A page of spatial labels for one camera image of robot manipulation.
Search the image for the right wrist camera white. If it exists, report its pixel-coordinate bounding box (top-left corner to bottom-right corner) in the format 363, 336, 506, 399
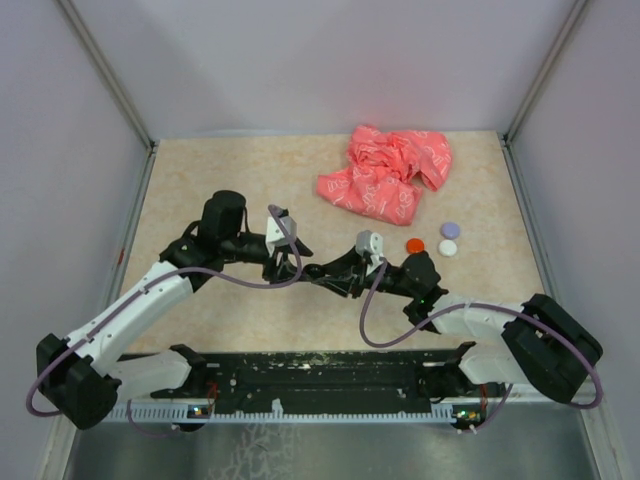
355, 230, 384, 275

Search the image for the orange earbud charging case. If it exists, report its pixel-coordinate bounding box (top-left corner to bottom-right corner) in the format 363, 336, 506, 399
405, 238, 425, 254

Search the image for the crumpled pink printed cloth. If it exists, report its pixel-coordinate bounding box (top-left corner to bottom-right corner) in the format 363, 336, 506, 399
316, 125, 453, 226

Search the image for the left aluminium frame post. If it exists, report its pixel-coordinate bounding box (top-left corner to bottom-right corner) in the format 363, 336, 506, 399
53, 0, 155, 151

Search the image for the purple earbud charging case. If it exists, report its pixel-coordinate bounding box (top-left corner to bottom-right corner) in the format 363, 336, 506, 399
440, 222, 461, 240

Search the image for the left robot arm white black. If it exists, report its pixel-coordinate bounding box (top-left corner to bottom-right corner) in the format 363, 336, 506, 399
25, 190, 313, 430

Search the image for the white earbud charging case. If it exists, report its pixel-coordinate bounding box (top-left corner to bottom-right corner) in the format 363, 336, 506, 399
438, 239, 458, 257

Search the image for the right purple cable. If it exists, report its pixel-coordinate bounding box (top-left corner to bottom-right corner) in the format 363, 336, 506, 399
359, 259, 605, 410

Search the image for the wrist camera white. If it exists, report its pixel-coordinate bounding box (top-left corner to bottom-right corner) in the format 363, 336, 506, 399
355, 230, 384, 275
265, 215, 297, 256

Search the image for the purple cable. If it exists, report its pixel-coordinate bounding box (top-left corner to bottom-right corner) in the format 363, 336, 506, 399
25, 203, 303, 417
359, 259, 605, 410

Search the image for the white slotted cable duct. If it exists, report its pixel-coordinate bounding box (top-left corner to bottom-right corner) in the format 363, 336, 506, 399
130, 400, 480, 424

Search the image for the aluminium frame post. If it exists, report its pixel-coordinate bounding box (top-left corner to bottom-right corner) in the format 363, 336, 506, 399
502, 0, 591, 147
53, 0, 155, 151

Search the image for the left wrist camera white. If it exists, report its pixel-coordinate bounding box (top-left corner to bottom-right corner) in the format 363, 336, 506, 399
265, 215, 297, 256

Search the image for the black earbud charging case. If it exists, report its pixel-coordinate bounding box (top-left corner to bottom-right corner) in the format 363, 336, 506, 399
304, 264, 326, 283

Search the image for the right aluminium frame post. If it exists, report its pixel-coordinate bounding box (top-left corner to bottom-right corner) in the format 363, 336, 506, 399
502, 0, 591, 147

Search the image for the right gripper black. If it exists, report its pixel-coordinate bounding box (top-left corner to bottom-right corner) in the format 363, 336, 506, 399
314, 245, 417, 299

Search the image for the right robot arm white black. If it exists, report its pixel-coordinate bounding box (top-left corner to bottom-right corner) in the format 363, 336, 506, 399
304, 249, 603, 406

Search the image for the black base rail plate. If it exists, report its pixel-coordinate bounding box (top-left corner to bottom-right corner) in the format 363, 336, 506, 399
149, 349, 506, 416

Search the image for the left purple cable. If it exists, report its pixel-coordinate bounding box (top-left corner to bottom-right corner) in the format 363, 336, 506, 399
25, 203, 303, 417

